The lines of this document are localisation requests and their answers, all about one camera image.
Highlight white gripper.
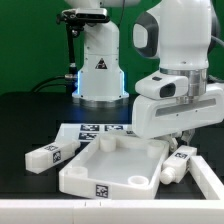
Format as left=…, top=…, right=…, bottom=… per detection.
left=132, top=83, right=224, bottom=150

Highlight white desk top tray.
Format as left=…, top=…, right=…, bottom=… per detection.
left=59, top=134, right=169, bottom=200

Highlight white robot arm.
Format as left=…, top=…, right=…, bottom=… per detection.
left=65, top=0, right=224, bottom=139

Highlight white L-shaped obstacle fence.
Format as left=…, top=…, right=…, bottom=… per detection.
left=0, top=156, right=224, bottom=224

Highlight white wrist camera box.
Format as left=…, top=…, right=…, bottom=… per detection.
left=135, top=71, right=188, bottom=100

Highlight white marker base plate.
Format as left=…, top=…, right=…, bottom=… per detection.
left=55, top=123, right=135, bottom=142

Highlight black cables at base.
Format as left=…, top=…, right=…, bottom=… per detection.
left=31, top=75, right=73, bottom=94

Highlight black camera on stand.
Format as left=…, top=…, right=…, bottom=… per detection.
left=56, top=8, right=110, bottom=94

